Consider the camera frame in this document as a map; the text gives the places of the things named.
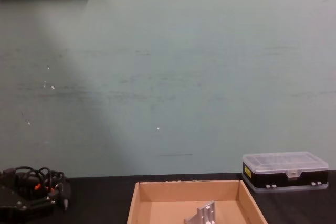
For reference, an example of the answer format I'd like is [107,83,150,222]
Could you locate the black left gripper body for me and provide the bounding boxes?
[0,177,30,209]

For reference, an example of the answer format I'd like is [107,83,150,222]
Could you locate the black table cloth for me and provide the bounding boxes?
[0,170,336,224]

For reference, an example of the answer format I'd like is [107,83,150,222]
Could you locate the shallow brown cardboard tray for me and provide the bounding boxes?
[127,180,268,224]

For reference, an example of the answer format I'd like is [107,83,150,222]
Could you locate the clear plastic case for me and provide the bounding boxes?
[241,151,329,194]

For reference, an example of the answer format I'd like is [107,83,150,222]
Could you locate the black corded tool orange parts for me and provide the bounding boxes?
[0,166,72,212]

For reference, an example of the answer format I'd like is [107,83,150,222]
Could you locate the silver metal angle bracket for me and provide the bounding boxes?
[183,200,217,224]

